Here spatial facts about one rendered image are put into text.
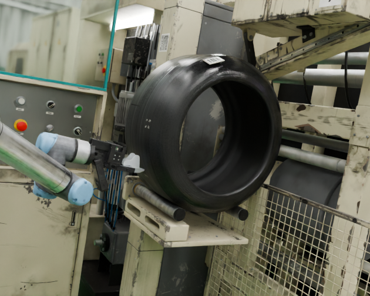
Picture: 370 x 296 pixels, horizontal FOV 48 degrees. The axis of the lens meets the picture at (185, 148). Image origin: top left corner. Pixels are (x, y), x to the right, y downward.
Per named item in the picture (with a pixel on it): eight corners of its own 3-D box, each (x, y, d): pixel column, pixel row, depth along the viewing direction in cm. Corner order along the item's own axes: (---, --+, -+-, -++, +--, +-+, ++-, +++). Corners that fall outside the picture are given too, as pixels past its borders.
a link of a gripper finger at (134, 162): (151, 158, 142) (127, 152, 137) (146, 175, 142) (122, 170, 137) (147, 157, 144) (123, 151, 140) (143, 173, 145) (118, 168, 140)
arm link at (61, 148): (31, 155, 129) (38, 128, 129) (66, 162, 134) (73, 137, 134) (37, 160, 122) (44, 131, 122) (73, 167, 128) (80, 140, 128)
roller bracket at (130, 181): (121, 198, 171) (124, 175, 170) (201, 200, 192) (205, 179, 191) (124, 200, 169) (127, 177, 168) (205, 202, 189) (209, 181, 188)
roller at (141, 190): (134, 183, 170) (144, 183, 173) (133, 194, 171) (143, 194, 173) (175, 208, 141) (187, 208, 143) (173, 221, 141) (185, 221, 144)
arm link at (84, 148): (73, 164, 128) (66, 159, 135) (87, 167, 130) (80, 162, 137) (80, 141, 128) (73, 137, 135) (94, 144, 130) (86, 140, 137)
